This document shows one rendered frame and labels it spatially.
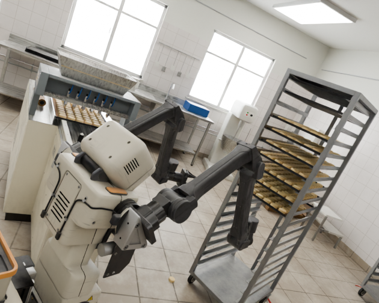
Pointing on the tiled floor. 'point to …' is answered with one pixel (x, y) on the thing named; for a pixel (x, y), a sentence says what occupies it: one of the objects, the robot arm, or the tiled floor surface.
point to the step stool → (326, 223)
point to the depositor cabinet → (30, 157)
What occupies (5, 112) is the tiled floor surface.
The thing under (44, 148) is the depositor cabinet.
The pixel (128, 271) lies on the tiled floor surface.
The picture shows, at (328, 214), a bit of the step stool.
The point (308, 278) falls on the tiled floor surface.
